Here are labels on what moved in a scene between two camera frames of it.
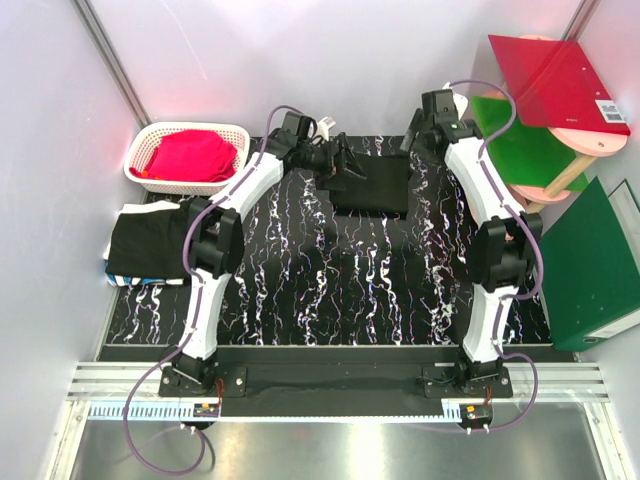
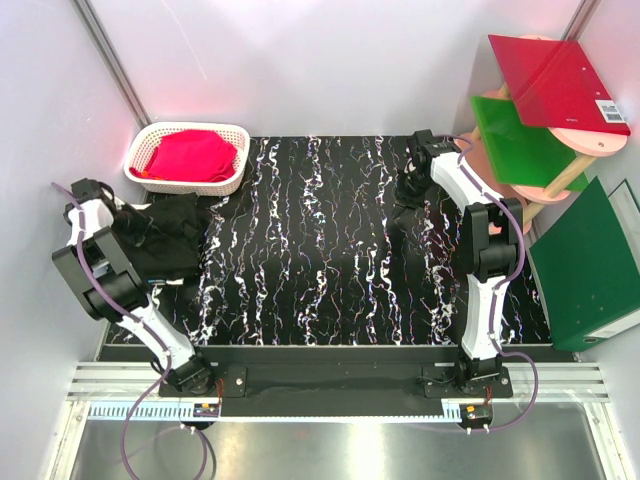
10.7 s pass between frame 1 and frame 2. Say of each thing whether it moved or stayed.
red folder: stayed
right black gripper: moved
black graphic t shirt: moved
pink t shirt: stayed
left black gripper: moved
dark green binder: stayed
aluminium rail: stayed
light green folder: stayed
